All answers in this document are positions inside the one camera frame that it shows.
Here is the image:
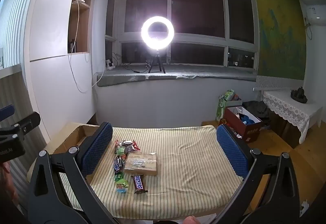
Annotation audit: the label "striped beige blanket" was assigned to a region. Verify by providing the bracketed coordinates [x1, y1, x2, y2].
[27, 124, 253, 220]

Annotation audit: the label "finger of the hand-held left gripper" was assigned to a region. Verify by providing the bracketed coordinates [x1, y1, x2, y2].
[14, 111, 42, 134]
[0, 105, 15, 119]

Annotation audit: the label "large clear red-edged snack bag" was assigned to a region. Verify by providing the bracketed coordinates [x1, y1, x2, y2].
[125, 141, 141, 153]

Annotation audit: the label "red storage box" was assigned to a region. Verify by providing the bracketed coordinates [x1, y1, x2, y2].
[223, 105, 263, 143]

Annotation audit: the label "black tripod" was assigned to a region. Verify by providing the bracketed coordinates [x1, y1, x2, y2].
[147, 49, 166, 74]

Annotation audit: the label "white-framed window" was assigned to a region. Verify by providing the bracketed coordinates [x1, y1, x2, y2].
[104, 0, 258, 69]

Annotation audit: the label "brown chocolate bar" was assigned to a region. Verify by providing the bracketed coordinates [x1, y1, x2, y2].
[131, 175, 148, 194]

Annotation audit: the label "dark clothing pile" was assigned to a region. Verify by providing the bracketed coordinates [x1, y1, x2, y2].
[242, 100, 271, 125]

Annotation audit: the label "white lace panel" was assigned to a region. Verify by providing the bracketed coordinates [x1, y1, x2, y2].
[256, 75, 306, 91]

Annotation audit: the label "large clear-wrapped biscuit pack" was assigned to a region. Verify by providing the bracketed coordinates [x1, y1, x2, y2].
[123, 152, 159, 176]

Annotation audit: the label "table with lace cloth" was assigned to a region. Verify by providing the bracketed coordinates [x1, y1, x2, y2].
[262, 89, 323, 144]

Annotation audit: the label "green shopping bag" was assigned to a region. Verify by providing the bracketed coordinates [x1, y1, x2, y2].
[216, 89, 236, 123]

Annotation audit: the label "white air conditioner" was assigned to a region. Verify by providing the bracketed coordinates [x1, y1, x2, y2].
[304, 5, 326, 26]

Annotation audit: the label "dark ornament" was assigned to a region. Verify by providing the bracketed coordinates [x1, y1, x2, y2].
[290, 86, 308, 103]

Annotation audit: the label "wooden shelf niche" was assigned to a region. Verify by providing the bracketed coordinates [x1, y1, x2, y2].
[67, 0, 100, 55]

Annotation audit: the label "black cables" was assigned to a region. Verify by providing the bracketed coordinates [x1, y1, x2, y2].
[112, 53, 143, 74]

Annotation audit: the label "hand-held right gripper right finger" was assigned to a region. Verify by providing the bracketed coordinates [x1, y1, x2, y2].
[216, 124, 301, 224]

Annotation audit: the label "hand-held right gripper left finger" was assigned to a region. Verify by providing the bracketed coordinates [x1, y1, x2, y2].
[27, 121, 120, 224]

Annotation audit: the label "person's right hand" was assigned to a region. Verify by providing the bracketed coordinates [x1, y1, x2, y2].
[183, 216, 202, 224]

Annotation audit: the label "white ring light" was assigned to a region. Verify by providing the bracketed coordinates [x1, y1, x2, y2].
[141, 16, 176, 50]

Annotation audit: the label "white lamp cable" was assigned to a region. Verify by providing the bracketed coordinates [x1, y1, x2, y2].
[68, 0, 88, 93]

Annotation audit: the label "round green candy pack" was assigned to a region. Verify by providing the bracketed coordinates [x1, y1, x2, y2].
[115, 179, 129, 194]

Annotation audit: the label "green wall tapestry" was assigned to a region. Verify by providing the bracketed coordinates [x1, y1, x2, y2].
[245, 0, 306, 81]

